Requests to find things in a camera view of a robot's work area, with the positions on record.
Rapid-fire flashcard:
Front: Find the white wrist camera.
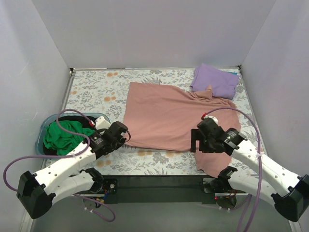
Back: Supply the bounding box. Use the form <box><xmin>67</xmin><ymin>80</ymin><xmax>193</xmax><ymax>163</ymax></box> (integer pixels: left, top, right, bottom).
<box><xmin>203</xmin><ymin>115</ymin><xmax>218</xmax><ymax>125</ymax></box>
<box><xmin>91</xmin><ymin>116</ymin><xmax>111</xmax><ymax>130</ymax></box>

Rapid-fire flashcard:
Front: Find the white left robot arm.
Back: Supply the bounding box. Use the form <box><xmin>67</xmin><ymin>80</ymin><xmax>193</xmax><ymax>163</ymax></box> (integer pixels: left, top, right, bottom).
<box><xmin>16</xmin><ymin>121</ymin><xmax>128</xmax><ymax>219</ymax></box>

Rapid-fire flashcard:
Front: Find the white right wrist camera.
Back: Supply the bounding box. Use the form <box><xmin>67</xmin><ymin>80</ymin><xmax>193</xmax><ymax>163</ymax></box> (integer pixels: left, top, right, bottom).
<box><xmin>203</xmin><ymin>115</ymin><xmax>218</xmax><ymax>125</ymax></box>

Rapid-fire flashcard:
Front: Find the floral table mat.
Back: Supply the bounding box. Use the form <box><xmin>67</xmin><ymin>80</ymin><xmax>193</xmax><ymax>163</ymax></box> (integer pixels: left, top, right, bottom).
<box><xmin>46</xmin><ymin>67</ymin><xmax>275</xmax><ymax>176</ymax></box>

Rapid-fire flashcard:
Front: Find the green t shirt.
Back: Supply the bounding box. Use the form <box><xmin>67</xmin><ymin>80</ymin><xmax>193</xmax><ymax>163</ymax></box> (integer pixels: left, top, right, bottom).
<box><xmin>43</xmin><ymin>120</ymin><xmax>97</xmax><ymax>156</ymax></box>

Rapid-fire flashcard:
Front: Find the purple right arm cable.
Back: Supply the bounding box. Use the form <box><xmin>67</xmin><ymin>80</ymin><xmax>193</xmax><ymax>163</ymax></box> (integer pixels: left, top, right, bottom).
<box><xmin>201</xmin><ymin>106</ymin><xmax>263</xmax><ymax>232</ymax></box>

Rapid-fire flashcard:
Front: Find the folded purple t shirt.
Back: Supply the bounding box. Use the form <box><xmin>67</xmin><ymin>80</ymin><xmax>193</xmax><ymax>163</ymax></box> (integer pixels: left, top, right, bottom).
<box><xmin>190</xmin><ymin>63</ymin><xmax>239</xmax><ymax>100</ymax></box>

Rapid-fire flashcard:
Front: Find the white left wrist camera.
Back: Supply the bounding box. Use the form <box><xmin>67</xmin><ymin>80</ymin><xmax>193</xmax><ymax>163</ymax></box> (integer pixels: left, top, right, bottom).
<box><xmin>91</xmin><ymin>116</ymin><xmax>111</xmax><ymax>130</ymax></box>

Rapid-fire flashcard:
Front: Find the pink t shirt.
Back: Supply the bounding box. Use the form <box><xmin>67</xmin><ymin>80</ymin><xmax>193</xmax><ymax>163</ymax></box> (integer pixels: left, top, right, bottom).
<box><xmin>122</xmin><ymin>81</ymin><xmax>242</xmax><ymax>178</ymax></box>

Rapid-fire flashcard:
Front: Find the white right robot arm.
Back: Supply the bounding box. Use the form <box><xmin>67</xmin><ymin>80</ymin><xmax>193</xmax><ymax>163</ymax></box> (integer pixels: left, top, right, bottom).
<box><xmin>191</xmin><ymin>117</ymin><xmax>309</xmax><ymax>222</ymax></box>

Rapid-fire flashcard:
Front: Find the blue plastic basket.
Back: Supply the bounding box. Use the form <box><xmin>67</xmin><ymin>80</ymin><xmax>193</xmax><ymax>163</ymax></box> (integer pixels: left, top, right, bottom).
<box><xmin>34</xmin><ymin>112</ymin><xmax>110</xmax><ymax>155</ymax></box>

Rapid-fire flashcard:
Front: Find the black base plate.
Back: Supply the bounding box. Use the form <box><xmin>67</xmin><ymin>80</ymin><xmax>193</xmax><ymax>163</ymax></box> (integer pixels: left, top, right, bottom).
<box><xmin>82</xmin><ymin>175</ymin><xmax>240</xmax><ymax>208</ymax></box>

